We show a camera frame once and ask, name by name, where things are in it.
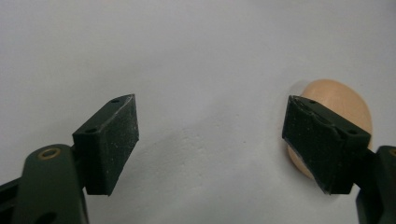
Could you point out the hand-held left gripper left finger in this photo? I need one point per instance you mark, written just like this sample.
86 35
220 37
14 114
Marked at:
106 146

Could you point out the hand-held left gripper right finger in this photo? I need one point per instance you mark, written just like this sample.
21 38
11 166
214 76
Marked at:
323 146

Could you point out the beige egg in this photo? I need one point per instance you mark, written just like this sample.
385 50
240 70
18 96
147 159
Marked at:
342 99

